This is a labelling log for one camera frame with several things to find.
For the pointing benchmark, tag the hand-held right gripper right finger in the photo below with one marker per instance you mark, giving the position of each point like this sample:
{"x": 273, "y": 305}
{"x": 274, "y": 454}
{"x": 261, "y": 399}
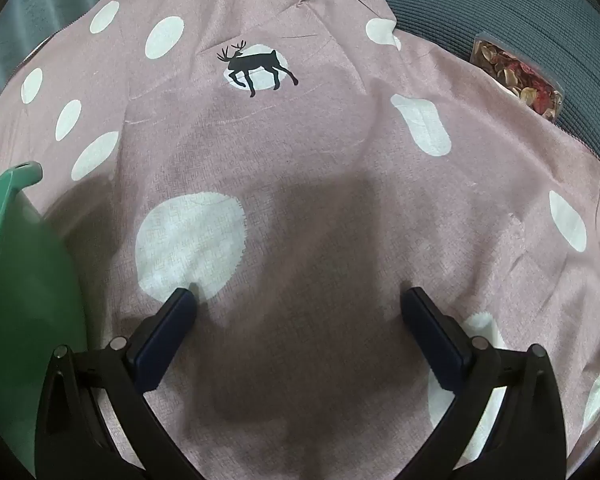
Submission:
{"x": 432, "y": 340}

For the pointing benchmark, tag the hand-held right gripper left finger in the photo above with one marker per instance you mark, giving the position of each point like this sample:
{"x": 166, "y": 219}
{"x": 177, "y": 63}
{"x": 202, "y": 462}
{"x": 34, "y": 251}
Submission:
{"x": 165, "y": 340}

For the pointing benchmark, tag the green plastic bowl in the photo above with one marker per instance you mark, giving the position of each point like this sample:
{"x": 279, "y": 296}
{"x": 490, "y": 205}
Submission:
{"x": 25, "y": 285}

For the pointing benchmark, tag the pink polka dot blanket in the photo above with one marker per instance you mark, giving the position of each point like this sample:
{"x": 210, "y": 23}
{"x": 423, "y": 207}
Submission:
{"x": 330, "y": 160}

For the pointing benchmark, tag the grey sofa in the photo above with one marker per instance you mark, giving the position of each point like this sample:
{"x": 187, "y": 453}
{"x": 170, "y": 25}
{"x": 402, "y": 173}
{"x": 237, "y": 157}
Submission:
{"x": 505, "y": 0}

